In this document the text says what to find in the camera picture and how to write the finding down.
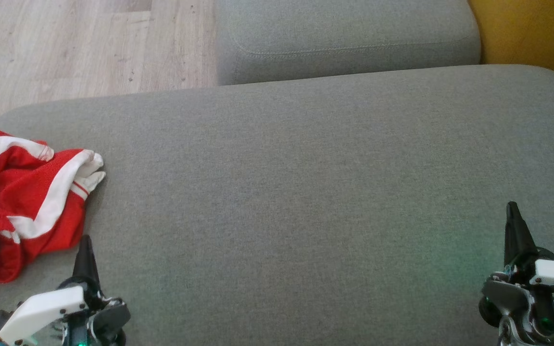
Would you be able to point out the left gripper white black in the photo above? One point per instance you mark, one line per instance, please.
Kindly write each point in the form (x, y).
(41, 312)

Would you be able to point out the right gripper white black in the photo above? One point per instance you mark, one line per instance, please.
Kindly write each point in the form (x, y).
(551, 293)

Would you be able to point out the red white basketball jersey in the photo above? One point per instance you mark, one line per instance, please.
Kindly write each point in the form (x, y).
(90, 166)

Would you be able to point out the large grey sofa seat cushion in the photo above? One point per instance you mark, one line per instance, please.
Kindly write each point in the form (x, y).
(306, 202)

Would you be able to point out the small grey sofa cushion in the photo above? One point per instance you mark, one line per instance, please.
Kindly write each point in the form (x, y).
(344, 38)

